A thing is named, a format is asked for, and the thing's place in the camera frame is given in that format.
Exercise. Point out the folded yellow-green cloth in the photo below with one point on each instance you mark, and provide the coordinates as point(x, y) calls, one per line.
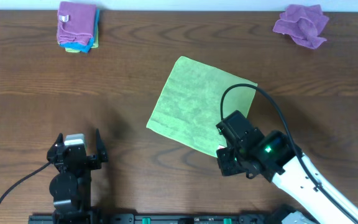
point(77, 48)

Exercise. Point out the folded purple cloth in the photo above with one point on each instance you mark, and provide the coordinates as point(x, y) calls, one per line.
point(75, 22)

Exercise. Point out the crumpled purple cloth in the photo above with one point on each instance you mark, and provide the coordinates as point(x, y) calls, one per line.
point(304, 24)

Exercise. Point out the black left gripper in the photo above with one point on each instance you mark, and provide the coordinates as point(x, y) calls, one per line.
point(76, 157)

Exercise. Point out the folded blue cloth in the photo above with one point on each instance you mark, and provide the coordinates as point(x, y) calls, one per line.
point(96, 24)

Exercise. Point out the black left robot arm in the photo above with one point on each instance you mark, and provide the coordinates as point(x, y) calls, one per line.
point(71, 187)

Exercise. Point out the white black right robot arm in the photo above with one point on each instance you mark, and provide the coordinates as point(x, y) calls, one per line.
point(299, 178)

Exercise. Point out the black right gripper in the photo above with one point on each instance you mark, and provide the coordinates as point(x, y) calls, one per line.
point(229, 160)

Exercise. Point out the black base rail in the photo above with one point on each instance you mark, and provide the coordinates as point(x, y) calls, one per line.
point(127, 218)

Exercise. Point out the light green cloth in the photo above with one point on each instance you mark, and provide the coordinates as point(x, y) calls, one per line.
point(194, 100)

